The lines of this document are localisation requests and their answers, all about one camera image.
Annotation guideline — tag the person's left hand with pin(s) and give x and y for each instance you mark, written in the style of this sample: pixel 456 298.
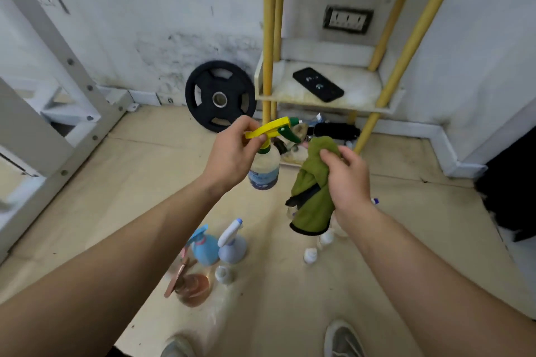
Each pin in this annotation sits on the person's left hand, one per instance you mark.
pixel 228 160

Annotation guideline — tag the person's right hand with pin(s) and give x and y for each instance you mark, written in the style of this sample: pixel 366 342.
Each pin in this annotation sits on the person's right hand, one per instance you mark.
pixel 351 189

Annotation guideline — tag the clear bottle yellow green sprayer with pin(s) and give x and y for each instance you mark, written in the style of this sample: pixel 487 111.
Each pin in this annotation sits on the clear bottle yellow green sprayer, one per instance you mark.
pixel 264 168

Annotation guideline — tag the green microfibre cloth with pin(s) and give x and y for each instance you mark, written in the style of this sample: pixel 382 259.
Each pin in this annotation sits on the green microfibre cloth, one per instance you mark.
pixel 316 206

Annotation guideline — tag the round white bottle blue-tipped sprayer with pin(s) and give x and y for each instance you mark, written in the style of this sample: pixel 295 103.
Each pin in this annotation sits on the round white bottle blue-tipped sprayer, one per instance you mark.
pixel 340 227

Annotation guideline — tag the pale blue bottle white sprayer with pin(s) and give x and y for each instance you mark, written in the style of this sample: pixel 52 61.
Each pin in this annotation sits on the pale blue bottle white sprayer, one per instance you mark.
pixel 233 250

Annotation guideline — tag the blue spray bottle pink trigger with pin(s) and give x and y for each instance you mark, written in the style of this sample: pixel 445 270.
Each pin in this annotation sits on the blue spray bottle pink trigger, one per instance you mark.
pixel 206 250

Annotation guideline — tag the white shelf yellow poles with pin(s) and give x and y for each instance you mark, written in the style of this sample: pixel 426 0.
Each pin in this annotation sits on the white shelf yellow poles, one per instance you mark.
pixel 360 85

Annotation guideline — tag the black phone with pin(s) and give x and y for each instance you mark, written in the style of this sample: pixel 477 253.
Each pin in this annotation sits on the black phone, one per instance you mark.
pixel 318 85

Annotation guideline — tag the orange spray bottle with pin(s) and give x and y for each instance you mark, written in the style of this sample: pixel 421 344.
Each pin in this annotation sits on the orange spray bottle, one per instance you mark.
pixel 194 290

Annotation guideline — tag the person's right forearm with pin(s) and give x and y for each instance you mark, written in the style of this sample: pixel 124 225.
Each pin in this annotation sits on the person's right forearm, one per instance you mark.
pixel 452 294

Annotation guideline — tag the person's left forearm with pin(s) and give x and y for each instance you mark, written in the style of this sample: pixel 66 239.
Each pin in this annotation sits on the person's left forearm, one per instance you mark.
pixel 92 285

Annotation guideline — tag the person's right grey shoe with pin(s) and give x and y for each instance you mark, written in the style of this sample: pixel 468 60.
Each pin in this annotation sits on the person's right grey shoe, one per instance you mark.
pixel 343 342

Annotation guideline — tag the person's grey shoe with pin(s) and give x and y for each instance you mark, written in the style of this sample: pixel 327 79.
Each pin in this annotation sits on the person's grey shoe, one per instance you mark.
pixel 343 342
pixel 178 348

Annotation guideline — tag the person's left grey shoe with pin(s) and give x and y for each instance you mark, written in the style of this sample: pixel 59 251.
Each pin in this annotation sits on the person's left grey shoe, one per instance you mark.
pixel 178 348

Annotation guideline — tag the black clip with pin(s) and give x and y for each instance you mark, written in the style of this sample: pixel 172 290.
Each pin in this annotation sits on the black clip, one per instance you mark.
pixel 281 145

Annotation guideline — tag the white round disc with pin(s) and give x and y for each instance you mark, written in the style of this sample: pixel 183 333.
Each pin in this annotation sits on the white round disc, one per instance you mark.
pixel 298 155

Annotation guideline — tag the black weight plate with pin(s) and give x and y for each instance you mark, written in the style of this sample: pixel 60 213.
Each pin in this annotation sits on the black weight plate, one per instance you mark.
pixel 201 97

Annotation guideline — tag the tan fuzzy glove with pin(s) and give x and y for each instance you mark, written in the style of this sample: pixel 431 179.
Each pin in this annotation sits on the tan fuzzy glove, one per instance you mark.
pixel 302 131

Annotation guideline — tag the blue white packet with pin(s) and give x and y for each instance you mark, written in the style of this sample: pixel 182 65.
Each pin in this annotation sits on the blue white packet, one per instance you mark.
pixel 317 118

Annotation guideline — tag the black shorts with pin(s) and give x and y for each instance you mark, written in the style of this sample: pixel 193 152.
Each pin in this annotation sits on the black shorts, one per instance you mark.
pixel 114 352

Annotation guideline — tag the white metal rack frame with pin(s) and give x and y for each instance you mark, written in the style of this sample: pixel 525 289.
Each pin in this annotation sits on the white metal rack frame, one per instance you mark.
pixel 29 135

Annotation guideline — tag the white wall socket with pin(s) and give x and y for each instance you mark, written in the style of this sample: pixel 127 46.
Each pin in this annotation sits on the white wall socket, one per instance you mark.
pixel 52 1

